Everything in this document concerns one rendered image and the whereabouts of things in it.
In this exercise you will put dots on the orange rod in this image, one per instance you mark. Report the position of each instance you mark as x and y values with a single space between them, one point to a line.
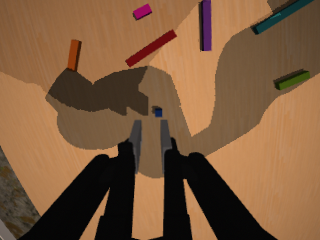
74 54

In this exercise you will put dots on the dark red rod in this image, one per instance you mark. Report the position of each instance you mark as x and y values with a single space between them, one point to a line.
151 48

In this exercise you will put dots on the purple rod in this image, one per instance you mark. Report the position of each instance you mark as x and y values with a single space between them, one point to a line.
206 25

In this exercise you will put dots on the turquoise rod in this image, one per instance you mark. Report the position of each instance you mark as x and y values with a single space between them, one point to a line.
282 14

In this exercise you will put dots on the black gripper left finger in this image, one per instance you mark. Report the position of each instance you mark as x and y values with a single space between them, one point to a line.
70 214

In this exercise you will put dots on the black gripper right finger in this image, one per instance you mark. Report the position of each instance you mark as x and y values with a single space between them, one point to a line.
225 213

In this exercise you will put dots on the short magenta block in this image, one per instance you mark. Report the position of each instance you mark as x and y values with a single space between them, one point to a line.
142 11

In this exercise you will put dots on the lime green rod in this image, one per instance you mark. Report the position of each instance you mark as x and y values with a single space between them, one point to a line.
292 80

